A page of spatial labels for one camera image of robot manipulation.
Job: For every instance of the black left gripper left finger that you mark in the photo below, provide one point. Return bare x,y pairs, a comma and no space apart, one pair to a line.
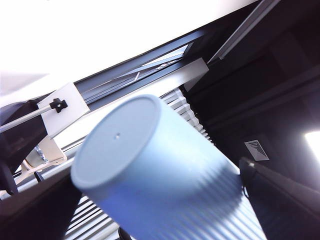
37,220

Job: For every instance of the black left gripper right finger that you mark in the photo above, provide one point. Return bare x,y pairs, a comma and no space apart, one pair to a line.
287,207

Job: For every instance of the blue ribbed cup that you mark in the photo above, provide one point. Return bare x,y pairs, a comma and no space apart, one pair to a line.
155,175

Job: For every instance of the bright ceiling light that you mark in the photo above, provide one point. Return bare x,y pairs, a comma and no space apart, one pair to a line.
313,150

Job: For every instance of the ceiling air vent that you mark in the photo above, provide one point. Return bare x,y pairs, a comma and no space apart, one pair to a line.
256,151

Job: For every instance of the black monitor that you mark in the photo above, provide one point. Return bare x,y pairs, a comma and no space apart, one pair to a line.
22,145

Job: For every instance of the silver metal rod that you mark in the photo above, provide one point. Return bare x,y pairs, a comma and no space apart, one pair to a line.
25,118

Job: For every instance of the white mounting plate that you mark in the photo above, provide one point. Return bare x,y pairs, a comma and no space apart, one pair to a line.
67,117

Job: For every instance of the black star knob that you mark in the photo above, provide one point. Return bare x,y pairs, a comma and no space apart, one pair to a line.
58,106

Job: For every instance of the white box beam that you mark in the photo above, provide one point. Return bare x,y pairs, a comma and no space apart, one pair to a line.
185,75

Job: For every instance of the white clamp bracket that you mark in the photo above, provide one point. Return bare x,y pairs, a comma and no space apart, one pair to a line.
50,152

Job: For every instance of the dark window frame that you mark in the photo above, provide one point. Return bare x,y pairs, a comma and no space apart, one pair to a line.
105,90

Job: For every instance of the silver aluminium rail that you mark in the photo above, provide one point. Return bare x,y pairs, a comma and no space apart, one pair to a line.
240,35

